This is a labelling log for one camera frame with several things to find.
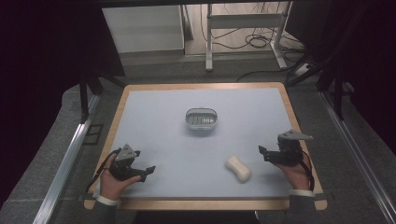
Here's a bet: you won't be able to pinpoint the white board panel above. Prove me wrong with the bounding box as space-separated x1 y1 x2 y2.
101 5 186 54

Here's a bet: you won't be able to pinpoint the left hand-held gripper cable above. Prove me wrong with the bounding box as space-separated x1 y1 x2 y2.
85 148 121 194

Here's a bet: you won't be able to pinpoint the person's left hand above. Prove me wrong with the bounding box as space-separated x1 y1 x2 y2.
99 153 143 202

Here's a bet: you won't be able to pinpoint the right hand-held gripper cable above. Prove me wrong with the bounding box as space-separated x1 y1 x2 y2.
299 151 316 191

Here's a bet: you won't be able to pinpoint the grey soap dish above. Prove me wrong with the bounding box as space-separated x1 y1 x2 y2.
185 107 219 131

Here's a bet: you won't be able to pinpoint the light blue table mat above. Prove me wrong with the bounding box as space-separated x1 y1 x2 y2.
98 87 296 201

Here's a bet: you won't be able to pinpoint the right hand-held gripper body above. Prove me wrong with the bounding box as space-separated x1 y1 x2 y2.
273 129 314 167

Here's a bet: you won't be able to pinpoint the black metal stand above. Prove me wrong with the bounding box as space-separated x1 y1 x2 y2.
316 66 356 121
78 73 127 125

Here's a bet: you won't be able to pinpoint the aluminium floor rail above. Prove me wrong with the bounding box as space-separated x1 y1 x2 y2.
32 92 102 224
319 91 396 224

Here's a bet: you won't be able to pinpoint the white power strip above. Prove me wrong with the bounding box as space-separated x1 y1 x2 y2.
293 63 313 77

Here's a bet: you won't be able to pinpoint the black floor cables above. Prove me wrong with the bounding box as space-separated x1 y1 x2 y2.
199 2 307 83

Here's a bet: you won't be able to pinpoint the wooden table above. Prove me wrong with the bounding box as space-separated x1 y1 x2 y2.
83 81 329 212

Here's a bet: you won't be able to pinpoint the dark curtain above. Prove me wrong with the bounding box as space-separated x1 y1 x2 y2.
284 0 396 155
0 0 125 209

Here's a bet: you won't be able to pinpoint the hand-held gripper cable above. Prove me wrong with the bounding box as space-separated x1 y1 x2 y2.
299 151 316 191
85 148 121 194

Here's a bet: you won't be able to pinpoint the person's right hand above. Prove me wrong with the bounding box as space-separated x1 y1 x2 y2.
273 154 313 191

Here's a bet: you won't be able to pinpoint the white metal desk frame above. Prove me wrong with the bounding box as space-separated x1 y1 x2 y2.
205 1 294 73

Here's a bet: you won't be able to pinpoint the cream soap bar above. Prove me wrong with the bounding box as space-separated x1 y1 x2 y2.
224 155 252 184

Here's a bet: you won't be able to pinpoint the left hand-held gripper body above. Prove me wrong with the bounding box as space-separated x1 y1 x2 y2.
108 143 142 182

